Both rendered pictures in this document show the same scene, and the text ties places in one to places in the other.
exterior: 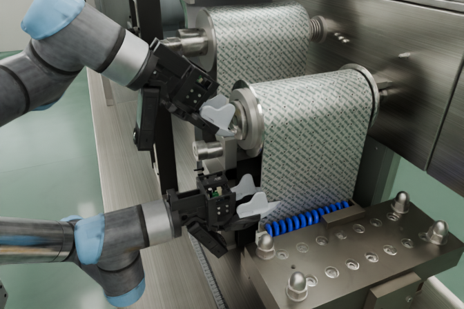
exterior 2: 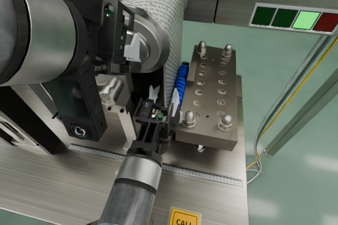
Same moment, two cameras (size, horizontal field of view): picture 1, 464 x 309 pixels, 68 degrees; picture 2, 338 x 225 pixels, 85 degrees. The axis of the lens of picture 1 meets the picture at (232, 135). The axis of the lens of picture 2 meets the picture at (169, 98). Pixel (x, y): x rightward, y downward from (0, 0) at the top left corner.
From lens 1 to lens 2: 0.41 m
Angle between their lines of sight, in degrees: 46
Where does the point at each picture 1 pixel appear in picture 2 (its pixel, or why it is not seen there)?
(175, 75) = (93, 23)
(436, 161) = (219, 13)
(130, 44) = not seen: outside the picture
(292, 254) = (198, 110)
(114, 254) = not seen: outside the picture
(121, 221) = (133, 207)
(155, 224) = (153, 177)
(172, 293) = not seen: hidden behind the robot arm
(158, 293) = not seen: hidden behind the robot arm
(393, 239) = (218, 67)
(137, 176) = (8, 162)
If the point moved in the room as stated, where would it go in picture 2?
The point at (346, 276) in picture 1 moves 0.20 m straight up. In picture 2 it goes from (227, 98) to (249, 39)
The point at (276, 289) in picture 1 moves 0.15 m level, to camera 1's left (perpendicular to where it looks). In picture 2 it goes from (217, 133) to (187, 184)
